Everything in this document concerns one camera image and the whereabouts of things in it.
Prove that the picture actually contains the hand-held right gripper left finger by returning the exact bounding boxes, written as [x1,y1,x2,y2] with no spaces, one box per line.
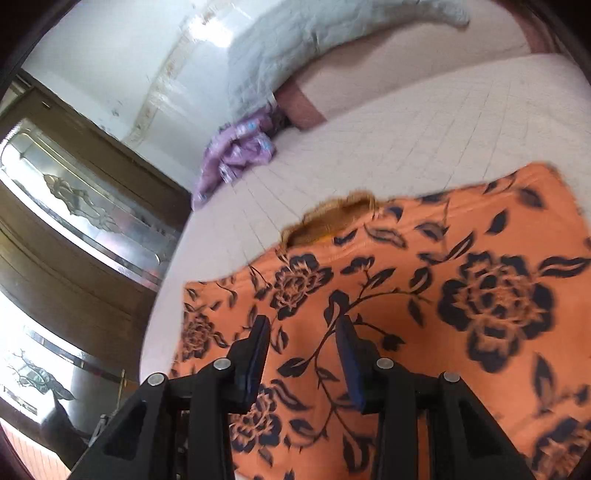
[69,315,273,480]

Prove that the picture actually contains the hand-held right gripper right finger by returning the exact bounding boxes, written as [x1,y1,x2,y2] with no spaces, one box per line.
[335,316,539,480]

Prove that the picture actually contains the orange floral blouse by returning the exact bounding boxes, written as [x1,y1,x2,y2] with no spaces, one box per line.
[168,161,591,480]

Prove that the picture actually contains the purple floral garment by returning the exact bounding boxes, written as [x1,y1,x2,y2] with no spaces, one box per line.
[191,115,278,210]

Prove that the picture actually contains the wooden door with glass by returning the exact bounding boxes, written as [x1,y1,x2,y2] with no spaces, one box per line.
[0,74,195,462]

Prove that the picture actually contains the pink bolster cushion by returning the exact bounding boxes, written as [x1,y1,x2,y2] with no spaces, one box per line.
[274,14,532,130]

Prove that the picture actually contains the grey quilted pillow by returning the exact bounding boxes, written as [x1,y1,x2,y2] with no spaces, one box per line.
[226,0,471,93]

